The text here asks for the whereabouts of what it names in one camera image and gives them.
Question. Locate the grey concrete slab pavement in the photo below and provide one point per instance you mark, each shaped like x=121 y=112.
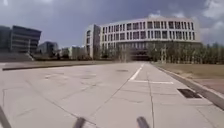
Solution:
x=100 y=96

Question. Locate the low pale building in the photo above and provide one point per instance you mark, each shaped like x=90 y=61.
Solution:
x=75 y=52

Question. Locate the curved white multi-storey building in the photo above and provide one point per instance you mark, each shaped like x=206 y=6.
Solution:
x=150 y=33

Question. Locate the grass strip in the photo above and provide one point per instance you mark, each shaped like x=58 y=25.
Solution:
x=50 y=64

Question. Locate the robot's own part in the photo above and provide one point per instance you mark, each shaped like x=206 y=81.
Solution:
x=143 y=123
x=79 y=123

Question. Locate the small grey building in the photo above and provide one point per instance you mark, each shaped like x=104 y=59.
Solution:
x=46 y=48

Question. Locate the dark drain grate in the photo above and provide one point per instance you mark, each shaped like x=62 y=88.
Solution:
x=189 y=93

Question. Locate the grass and bare earth field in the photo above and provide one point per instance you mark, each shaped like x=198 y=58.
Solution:
x=196 y=70

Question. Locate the dark glass building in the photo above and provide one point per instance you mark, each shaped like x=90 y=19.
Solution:
x=23 y=40

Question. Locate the row of green trees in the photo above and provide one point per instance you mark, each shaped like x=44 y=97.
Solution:
x=210 y=53

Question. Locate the grey concrete kerb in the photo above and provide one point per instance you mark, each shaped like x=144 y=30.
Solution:
x=210 y=94

